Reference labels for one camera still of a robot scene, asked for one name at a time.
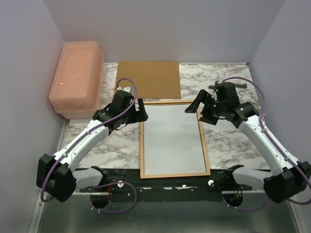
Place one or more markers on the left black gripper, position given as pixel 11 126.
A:
pixel 140 115

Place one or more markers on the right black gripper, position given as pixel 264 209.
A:
pixel 201 97

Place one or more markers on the brown frame backing board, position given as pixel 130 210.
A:
pixel 154 80

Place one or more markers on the photo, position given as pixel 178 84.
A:
pixel 173 138

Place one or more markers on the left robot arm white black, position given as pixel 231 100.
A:
pixel 57 176

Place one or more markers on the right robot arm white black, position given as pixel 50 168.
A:
pixel 287 176

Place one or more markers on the pink plastic storage box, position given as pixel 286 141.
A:
pixel 77 86

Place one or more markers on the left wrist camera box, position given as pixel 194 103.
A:
pixel 128 89

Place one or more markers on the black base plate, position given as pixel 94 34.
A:
pixel 195 188

